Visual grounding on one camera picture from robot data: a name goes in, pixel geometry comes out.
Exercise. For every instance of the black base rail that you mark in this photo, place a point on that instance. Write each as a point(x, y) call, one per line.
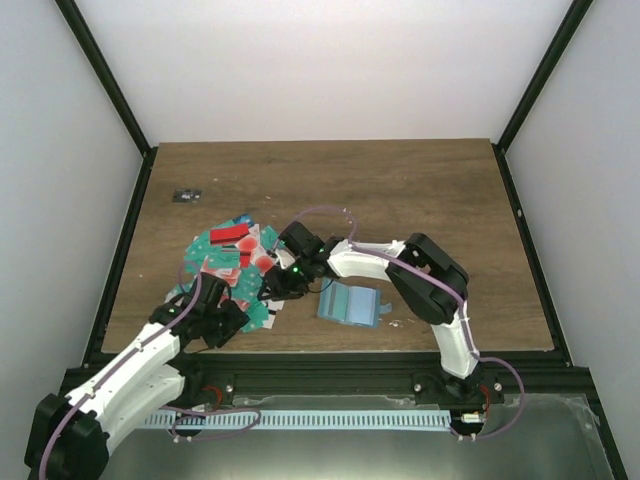
point(560, 347)
point(106, 303)

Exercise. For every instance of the teal card pile bottom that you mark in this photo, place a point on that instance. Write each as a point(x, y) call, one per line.
point(259, 317)

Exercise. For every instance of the black VIP card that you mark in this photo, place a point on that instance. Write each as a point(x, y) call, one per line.
point(186, 196)

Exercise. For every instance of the black front mounting rail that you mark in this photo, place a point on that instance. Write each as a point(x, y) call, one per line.
point(405, 374)

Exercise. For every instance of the black right frame post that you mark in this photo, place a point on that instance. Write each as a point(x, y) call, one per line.
point(561, 39)

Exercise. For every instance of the red card on pile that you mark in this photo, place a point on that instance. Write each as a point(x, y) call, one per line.
point(228, 235)

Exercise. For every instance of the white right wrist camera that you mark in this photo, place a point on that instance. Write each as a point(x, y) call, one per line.
point(282, 258)

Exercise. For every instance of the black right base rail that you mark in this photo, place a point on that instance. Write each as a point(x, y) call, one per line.
point(560, 347)

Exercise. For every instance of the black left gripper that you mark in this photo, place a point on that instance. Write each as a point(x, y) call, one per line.
point(237, 319)

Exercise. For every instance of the black left frame post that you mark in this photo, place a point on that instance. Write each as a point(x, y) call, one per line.
point(93, 53)

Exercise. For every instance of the red white circle card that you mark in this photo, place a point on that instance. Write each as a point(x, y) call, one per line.
point(261, 260)

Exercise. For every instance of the black frame post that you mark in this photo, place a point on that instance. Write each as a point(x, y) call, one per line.
point(93, 53)
point(561, 39)

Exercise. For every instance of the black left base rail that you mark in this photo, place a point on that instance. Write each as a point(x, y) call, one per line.
point(106, 303)

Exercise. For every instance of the light blue slotted strip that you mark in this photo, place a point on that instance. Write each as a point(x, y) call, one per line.
point(302, 420)

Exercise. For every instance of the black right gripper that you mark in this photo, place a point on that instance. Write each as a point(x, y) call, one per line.
point(279, 286)

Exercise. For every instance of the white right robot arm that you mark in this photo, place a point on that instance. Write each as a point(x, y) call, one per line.
point(429, 281)

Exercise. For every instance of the metal front plate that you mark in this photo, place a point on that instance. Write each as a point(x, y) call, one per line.
point(545, 437)

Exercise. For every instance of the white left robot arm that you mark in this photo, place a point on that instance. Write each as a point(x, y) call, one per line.
point(73, 435)

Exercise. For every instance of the blue card holder wallet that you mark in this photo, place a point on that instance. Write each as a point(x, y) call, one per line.
point(351, 305)

